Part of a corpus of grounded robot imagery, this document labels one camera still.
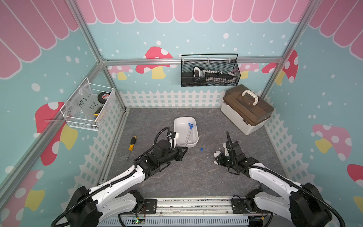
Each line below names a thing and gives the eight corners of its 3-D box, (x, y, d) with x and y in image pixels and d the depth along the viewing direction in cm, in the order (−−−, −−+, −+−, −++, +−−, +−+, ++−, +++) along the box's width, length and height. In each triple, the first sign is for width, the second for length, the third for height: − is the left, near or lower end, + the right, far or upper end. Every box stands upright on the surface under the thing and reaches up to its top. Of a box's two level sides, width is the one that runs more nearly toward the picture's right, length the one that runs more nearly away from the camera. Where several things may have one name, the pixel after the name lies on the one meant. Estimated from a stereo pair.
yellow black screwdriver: (125, 160, 93) (124, 158, 92) (133, 137, 104) (132, 135, 103) (130, 160, 93) (128, 158, 91) (137, 137, 104) (136, 136, 103)
